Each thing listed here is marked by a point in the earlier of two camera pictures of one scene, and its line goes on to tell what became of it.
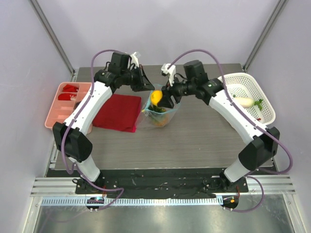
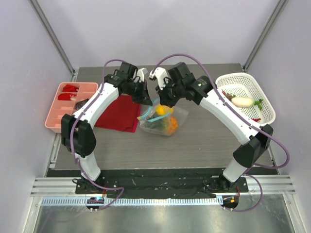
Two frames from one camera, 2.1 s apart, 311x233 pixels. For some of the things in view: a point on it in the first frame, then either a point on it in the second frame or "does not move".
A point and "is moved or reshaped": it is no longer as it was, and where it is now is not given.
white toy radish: [246, 102] does not move
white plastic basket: [248, 95] does not move
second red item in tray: [66, 96] does not move
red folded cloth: [120, 112] does not move
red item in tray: [69, 88] does not move
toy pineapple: [160, 115] to [170, 124]
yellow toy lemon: [156, 96] to [162, 109]
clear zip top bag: [157, 115] is moved or reshaped
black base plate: [166, 182] does not move
